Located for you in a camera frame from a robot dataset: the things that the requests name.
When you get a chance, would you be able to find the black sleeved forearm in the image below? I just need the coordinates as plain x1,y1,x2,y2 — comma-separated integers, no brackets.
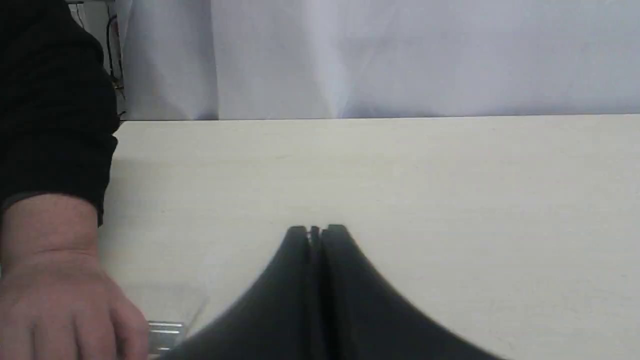
0,0,121,224

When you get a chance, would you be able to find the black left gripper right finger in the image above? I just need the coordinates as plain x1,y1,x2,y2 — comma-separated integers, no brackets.
320,225,498,360

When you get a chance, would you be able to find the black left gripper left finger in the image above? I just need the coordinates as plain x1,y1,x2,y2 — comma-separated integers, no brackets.
167,226,313,360

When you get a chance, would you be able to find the person's bare hand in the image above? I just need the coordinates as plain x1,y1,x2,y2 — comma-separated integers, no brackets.
0,194,148,360

